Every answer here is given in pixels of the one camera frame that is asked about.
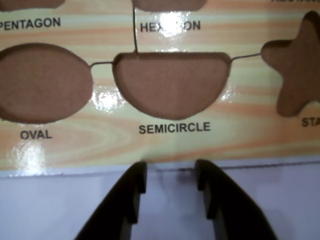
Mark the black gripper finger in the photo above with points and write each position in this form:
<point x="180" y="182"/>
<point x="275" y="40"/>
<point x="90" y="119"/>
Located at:
<point x="232" y="212"/>
<point x="120" y="207"/>

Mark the wooden shapes puzzle board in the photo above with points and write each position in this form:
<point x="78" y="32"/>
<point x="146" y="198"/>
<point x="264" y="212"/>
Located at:
<point x="225" y="140"/>

